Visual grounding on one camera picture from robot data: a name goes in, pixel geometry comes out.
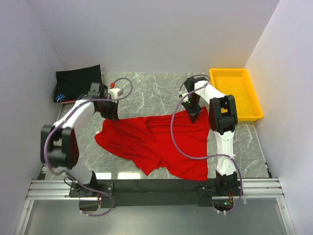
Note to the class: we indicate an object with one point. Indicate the aluminium frame rail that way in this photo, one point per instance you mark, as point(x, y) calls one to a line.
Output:
point(58, 190)

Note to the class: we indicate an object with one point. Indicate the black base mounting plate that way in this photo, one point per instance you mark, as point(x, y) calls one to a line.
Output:
point(218, 193)

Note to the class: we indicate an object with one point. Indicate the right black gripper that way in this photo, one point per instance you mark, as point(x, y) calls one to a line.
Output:
point(192, 113)

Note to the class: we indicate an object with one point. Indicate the folded pink t shirt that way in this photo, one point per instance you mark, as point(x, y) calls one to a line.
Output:
point(68, 102)

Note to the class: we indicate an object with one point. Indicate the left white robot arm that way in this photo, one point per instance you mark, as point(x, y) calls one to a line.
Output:
point(59, 145)

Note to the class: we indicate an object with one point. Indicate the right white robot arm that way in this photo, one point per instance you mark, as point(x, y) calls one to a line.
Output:
point(222, 121)

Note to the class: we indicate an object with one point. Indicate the red t shirt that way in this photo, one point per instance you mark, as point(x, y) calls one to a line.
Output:
point(152, 142)

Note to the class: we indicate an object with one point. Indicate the yellow plastic bin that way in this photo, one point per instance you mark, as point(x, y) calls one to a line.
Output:
point(237, 82)

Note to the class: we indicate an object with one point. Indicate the folded black t shirt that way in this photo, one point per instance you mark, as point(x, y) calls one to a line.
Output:
point(73, 83)

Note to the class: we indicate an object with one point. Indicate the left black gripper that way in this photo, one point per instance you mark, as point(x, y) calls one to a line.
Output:
point(114, 114)

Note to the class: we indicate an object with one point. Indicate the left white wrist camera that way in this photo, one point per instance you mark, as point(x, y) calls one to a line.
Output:
point(114, 94)

